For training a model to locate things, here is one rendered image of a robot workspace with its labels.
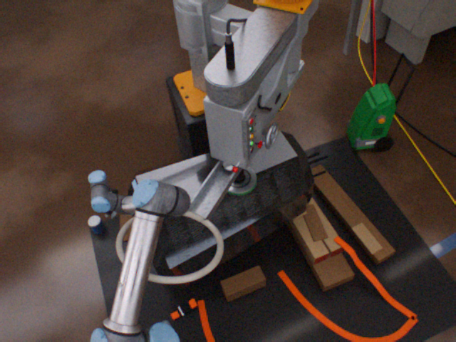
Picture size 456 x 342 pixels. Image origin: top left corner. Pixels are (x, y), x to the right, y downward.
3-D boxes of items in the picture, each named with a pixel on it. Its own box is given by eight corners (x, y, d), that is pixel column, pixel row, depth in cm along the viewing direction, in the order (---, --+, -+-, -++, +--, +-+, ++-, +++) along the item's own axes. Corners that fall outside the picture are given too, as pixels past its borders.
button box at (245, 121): (250, 147, 210) (249, 107, 187) (254, 149, 209) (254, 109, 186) (243, 159, 206) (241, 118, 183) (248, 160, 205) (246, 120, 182)
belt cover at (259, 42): (278, 5, 238) (278, -22, 225) (318, 13, 230) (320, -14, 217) (196, 104, 188) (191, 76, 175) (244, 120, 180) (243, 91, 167)
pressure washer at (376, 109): (378, 124, 382) (402, 47, 313) (391, 151, 360) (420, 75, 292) (343, 127, 381) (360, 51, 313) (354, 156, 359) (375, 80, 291)
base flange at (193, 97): (172, 79, 325) (172, 74, 321) (229, 63, 334) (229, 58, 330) (191, 117, 296) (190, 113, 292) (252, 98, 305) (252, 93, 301)
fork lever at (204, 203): (240, 126, 244) (240, 120, 240) (270, 136, 237) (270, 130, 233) (179, 212, 206) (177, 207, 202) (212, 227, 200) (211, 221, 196)
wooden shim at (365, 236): (350, 229, 305) (351, 228, 304) (361, 223, 307) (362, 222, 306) (371, 254, 291) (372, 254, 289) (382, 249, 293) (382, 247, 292)
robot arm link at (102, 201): (117, 205, 200) (115, 187, 208) (95, 200, 193) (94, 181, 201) (110, 216, 204) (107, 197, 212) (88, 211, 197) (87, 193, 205)
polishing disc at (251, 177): (263, 180, 241) (263, 179, 240) (235, 199, 234) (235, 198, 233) (241, 159, 252) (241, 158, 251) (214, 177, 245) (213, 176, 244)
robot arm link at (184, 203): (205, 190, 166) (132, 196, 218) (179, 184, 158) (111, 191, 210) (201, 219, 163) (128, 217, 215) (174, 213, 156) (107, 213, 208)
